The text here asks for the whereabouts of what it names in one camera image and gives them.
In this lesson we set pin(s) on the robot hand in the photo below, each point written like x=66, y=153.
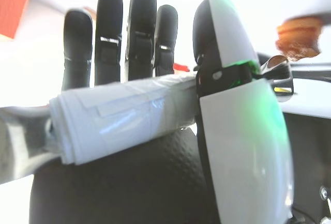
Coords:
x=245, y=143

